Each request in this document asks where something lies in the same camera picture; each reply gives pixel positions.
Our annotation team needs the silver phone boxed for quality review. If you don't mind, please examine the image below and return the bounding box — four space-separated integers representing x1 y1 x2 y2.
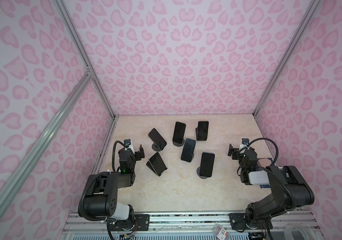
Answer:
149 152 168 177

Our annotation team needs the right aluminium corner post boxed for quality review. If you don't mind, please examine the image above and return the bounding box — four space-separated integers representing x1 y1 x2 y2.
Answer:
253 0 323 118

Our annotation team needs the aluminium corner post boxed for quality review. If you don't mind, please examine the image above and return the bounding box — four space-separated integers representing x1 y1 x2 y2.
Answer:
52 0 116 120
253 0 323 118

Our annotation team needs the aluminium diagonal frame bar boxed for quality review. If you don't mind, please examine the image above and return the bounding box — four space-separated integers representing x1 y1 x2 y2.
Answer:
0 73 93 220

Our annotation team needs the purple phone on folding stand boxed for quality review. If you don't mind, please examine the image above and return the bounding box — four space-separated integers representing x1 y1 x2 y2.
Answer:
197 121 209 141

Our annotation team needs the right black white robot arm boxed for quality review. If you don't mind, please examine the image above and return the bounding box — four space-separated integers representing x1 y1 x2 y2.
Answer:
228 144 315 233

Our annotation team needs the back left phone on stand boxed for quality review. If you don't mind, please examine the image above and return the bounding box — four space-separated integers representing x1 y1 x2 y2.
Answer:
148 128 167 149

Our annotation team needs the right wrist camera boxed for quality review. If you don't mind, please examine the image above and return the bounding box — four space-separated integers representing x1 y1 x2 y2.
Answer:
239 138 250 153

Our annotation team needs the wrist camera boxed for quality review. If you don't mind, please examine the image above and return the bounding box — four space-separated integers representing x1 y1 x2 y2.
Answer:
124 139 135 154
239 138 250 153

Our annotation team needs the left aluminium corner post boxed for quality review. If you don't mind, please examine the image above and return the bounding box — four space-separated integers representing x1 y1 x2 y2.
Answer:
52 0 116 120

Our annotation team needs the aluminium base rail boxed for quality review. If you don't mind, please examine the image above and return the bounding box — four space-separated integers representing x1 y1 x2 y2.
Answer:
60 211 325 240

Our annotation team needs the small red white packet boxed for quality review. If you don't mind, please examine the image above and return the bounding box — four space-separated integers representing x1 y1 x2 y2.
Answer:
212 224 230 240

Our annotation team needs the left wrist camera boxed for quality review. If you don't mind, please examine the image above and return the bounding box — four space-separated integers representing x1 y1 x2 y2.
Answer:
124 139 135 154

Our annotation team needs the back middle green phone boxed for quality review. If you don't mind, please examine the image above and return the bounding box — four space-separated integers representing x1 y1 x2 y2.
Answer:
172 122 186 143

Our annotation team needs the centre green phone on stand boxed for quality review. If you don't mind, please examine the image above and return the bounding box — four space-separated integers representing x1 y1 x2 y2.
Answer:
181 138 196 163

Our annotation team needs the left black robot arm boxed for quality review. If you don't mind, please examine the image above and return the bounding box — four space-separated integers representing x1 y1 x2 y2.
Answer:
78 146 145 230

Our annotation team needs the blue phone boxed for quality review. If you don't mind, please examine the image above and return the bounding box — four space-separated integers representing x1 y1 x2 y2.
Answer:
200 152 215 178

